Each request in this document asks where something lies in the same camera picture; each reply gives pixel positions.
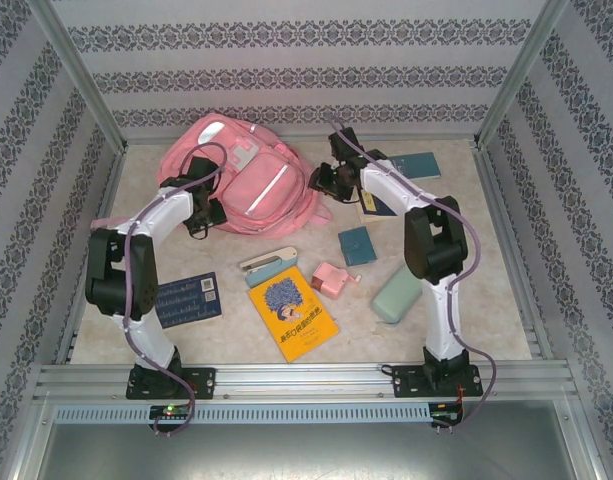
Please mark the pink school backpack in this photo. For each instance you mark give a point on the pink school backpack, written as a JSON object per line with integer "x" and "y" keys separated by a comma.
{"x": 266, "y": 185}

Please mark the aluminium corner post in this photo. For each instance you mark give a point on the aluminium corner post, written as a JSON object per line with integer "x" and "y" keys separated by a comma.
{"x": 81, "y": 75}
{"x": 521, "y": 75}

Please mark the yellow illustrated book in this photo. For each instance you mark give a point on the yellow illustrated book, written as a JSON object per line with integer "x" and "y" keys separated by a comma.
{"x": 296, "y": 320}

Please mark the small teal snap notebook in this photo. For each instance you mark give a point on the small teal snap notebook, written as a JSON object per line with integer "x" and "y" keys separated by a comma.
{"x": 357, "y": 247}

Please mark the left controller circuit board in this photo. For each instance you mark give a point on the left controller circuit board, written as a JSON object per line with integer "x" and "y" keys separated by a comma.
{"x": 171, "y": 411}

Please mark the right controller circuit board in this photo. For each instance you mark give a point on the right controller circuit board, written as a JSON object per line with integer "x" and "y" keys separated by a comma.
{"x": 446, "y": 414}

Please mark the mint green pencil case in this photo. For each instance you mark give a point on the mint green pencil case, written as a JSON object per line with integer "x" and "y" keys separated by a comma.
{"x": 396, "y": 297}

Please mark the steel sheet panel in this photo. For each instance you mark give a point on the steel sheet panel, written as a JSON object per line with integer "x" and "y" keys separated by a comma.
{"x": 306, "y": 455}

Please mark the controller circuit board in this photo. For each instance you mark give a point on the controller circuit board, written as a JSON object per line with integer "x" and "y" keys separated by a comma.
{"x": 446, "y": 414}
{"x": 171, "y": 411}

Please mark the teal thin notebook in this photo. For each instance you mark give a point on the teal thin notebook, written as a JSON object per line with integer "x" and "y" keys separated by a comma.
{"x": 416, "y": 166}

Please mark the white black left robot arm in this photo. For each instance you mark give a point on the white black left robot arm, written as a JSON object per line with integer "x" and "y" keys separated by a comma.
{"x": 151, "y": 340}

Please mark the white and blue stapler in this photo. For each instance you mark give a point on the white and blue stapler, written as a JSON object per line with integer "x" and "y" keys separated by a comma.
{"x": 273, "y": 262}

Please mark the aluminium front rail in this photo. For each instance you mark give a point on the aluminium front rail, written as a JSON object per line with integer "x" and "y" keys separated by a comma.
{"x": 301, "y": 380}

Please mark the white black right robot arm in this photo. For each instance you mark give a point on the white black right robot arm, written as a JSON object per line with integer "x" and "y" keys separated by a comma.
{"x": 441, "y": 320}

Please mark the pink pencil sharpener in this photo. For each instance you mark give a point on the pink pencil sharpener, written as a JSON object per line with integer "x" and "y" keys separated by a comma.
{"x": 328, "y": 280}

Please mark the aluminium side rail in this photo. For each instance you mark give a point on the aluminium side rail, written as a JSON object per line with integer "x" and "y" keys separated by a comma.
{"x": 493, "y": 190}
{"x": 108, "y": 190}

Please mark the navy book with yellow label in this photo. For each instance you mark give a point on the navy book with yellow label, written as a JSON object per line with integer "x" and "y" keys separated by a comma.
{"x": 381, "y": 212}

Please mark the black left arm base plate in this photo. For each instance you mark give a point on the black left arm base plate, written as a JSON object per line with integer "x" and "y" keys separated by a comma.
{"x": 203, "y": 380}

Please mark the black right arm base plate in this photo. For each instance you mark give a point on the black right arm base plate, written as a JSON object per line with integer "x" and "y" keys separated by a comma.
{"x": 403, "y": 382}

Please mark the dark blue QR code book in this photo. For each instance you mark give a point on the dark blue QR code book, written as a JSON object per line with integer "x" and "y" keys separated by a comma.
{"x": 188, "y": 300}

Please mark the aluminium back rail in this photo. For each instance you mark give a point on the aluminium back rail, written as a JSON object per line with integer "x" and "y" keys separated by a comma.
{"x": 416, "y": 137}

